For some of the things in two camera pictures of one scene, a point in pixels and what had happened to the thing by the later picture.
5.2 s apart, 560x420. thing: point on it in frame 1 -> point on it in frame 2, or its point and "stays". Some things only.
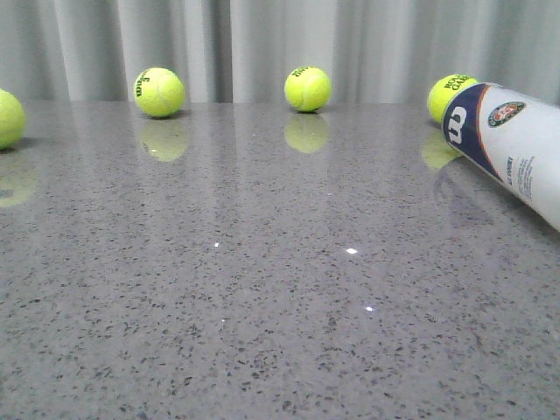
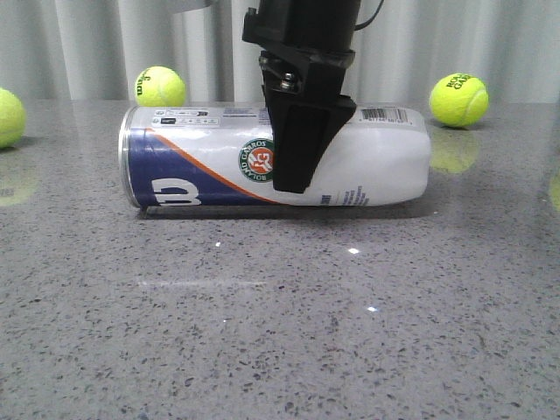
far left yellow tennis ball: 12,120 stays
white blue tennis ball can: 514,136 -> 222,155
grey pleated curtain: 243,51 stays
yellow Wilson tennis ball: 159,92 stays
